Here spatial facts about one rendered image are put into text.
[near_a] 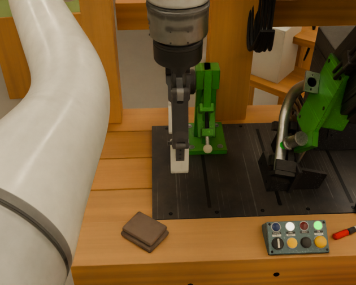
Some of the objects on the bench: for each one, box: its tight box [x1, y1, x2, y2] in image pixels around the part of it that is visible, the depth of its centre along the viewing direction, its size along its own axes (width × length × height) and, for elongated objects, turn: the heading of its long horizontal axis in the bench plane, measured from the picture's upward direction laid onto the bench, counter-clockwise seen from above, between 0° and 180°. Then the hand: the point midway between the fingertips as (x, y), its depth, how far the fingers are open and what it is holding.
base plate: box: [152, 123, 356, 220], centre depth 139 cm, size 42×110×2 cm, turn 93°
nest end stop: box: [268, 170, 295, 179], centre depth 127 cm, size 4×7×6 cm, turn 93°
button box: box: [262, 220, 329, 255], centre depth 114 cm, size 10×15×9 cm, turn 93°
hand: (178, 142), depth 80 cm, fingers open, 10 cm apart
